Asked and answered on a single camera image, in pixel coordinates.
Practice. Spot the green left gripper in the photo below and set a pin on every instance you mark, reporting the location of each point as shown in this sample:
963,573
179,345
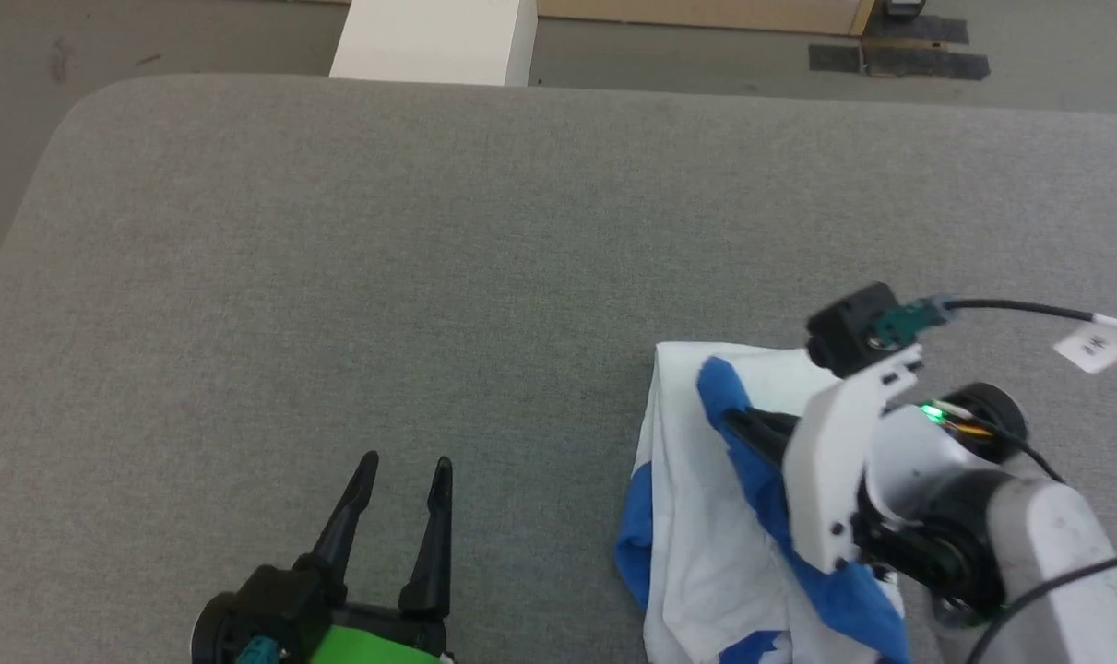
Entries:
383,641

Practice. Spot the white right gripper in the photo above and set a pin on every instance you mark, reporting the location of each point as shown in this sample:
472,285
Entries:
830,480

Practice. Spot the white and blue t-shirt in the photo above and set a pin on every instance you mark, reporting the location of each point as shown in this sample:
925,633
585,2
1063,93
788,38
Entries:
696,553

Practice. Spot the white box table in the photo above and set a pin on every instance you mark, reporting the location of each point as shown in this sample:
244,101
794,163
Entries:
429,41

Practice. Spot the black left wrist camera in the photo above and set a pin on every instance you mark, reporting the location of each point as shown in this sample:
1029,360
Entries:
281,599

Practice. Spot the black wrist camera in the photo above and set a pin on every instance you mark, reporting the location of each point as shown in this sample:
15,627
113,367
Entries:
853,327
281,599

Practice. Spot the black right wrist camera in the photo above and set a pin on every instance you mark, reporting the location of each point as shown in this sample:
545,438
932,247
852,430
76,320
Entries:
853,327

